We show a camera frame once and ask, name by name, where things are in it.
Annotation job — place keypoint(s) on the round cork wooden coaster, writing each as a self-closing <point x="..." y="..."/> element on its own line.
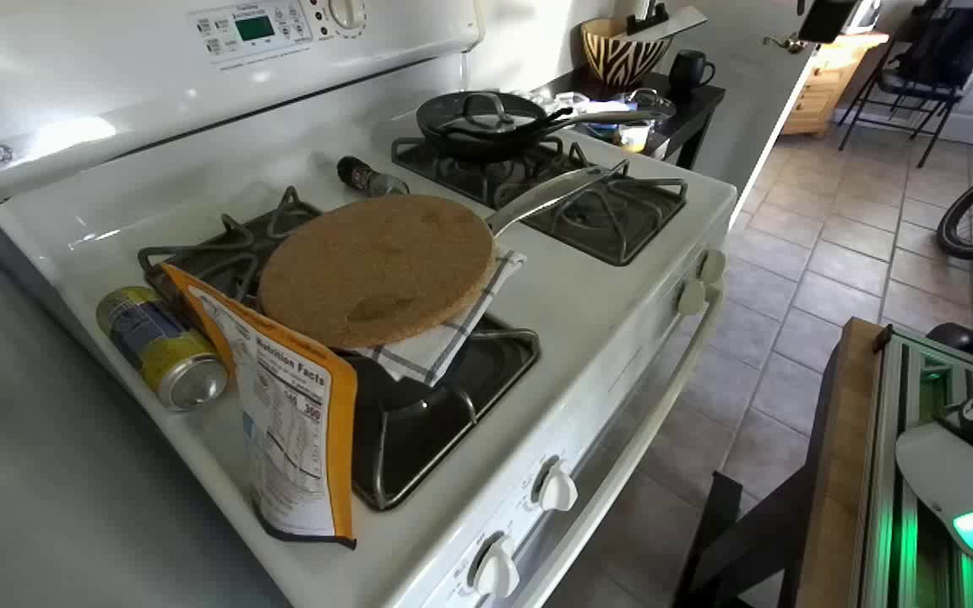
<point x="371" y="272"/>

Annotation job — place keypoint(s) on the white checked dish towel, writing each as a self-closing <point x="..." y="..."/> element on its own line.
<point x="429" y="350"/>

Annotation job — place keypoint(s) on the white gas stove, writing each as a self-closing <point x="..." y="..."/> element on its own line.
<point x="609" y="296"/>

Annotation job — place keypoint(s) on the black frying pan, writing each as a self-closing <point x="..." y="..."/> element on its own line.
<point x="473" y="144"/>

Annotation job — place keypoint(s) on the white stove knob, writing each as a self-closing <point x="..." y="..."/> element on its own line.
<point x="709" y="265"/>
<point x="495" y="568"/>
<point x="554" y="487"/>
<point x="691" y="296"/>

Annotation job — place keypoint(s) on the white clutter pile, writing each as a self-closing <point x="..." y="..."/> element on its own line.
<point x="609" y="108"/>

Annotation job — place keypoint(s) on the orange snack bag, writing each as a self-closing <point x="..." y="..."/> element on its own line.
<point x="286" y="439"/>

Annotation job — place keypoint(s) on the black side table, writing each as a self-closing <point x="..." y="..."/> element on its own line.
<point x="698" y="118"/>

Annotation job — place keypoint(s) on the black mug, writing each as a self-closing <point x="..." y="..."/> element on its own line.
<point x="687" y="73"/>

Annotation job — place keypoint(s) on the black stand legs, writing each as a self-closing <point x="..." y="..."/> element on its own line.
<point x="723" y="529"/>

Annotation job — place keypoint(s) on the white oven dial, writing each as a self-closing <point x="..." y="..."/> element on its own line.
<point x="344" y="11"/>

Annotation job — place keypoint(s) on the yellow blue drink can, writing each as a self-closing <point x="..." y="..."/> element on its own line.
<point x="161" y="343"/>

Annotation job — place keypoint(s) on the white door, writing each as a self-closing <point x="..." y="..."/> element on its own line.
<point x="756" y="107"/>

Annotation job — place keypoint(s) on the wooden workbench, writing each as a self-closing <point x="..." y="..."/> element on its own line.
<point x="842" y="475"/>

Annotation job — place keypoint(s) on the brass door knob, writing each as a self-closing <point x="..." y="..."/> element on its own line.
<point x="791" y="41"/>

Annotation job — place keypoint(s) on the wooden cabinet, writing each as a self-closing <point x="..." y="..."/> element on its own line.
<point x="835" y="85"/>

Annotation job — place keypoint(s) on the white black device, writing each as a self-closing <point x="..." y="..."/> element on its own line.
<point x="947" y="475"/>

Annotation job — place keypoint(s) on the black folding chair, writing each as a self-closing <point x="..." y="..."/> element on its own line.
<point x="937" y="46"/>

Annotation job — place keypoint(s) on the aluminium frame with green light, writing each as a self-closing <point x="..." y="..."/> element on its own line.
<point x="887" y="495"/>

